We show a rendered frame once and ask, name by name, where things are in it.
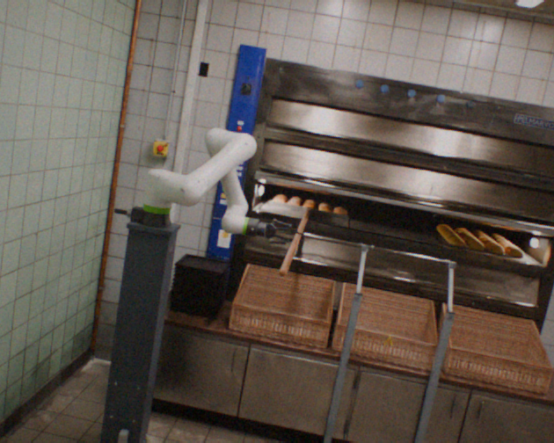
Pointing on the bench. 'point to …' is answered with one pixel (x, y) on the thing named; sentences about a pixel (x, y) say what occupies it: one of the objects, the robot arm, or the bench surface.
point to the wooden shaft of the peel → (294, 245)
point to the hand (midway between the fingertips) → (297, 236)
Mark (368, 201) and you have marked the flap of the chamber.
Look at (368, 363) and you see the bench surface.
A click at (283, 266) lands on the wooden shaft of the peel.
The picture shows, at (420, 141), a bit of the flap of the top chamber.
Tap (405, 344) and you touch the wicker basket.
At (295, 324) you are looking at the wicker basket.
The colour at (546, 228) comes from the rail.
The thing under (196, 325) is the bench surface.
